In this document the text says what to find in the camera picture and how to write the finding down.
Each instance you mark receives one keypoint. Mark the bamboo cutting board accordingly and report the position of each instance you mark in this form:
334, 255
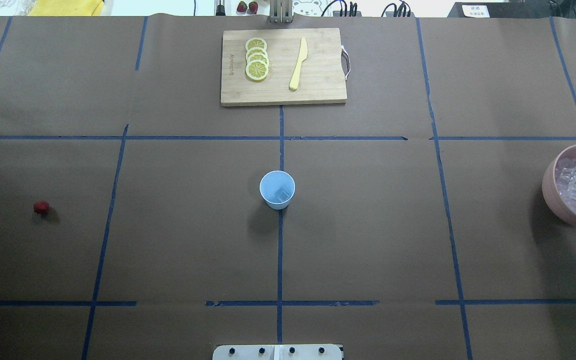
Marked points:
323, 80

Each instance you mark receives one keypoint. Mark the spare strawberry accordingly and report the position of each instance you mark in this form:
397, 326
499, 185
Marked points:
253, 7
242, 7

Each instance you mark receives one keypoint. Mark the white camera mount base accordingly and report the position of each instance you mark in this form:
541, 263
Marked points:
322, 351

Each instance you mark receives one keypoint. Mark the clear ice cube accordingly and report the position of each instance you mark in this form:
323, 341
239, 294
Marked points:
282, 195

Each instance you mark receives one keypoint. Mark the spare strawberry left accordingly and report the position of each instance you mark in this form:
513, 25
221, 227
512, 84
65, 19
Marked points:
242, 7

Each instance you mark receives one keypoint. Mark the yellow plastic knife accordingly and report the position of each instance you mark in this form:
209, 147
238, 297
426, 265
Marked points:
301, 57

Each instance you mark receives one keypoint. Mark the red strawberry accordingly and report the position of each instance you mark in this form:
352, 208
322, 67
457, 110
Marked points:
41, 208

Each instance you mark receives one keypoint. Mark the aluminium frame post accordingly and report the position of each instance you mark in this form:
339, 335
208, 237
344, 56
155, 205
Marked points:
281, 11

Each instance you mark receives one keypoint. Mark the yellow cloth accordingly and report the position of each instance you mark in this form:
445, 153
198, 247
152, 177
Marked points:
67, 8

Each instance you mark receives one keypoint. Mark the lemon slice front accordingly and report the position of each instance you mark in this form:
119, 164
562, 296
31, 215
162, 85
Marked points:
257, 71

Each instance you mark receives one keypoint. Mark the bear sticker card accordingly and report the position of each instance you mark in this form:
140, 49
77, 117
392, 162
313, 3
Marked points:
311, 8

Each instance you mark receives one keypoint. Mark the lemon slice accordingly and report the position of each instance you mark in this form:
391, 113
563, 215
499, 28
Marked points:
257, 71
256, 42
258, 60
255, 50

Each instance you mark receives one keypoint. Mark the spare strawberry right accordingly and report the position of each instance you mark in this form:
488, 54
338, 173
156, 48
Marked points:
253, 7

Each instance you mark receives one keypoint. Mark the light blue paper cup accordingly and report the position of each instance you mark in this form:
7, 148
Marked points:
271, 182

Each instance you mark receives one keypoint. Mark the pink bowl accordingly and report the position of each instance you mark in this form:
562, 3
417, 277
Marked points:
550, 192

